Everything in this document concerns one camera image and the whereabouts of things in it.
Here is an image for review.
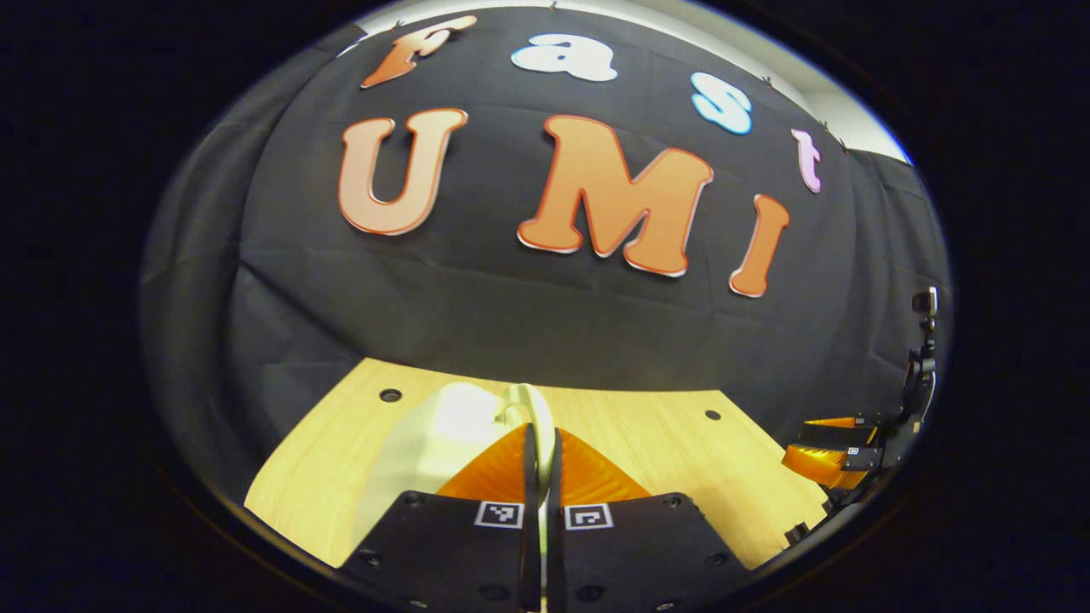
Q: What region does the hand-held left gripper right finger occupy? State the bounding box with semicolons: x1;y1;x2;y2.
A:
545;426;752;613

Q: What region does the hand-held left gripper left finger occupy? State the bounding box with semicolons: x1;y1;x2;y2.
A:
337;421;546;613

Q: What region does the pale yellow suitcase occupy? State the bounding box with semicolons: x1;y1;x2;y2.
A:
353;382;559;546

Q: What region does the black backdrop cloth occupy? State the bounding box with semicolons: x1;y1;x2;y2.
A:
141;7;953;503

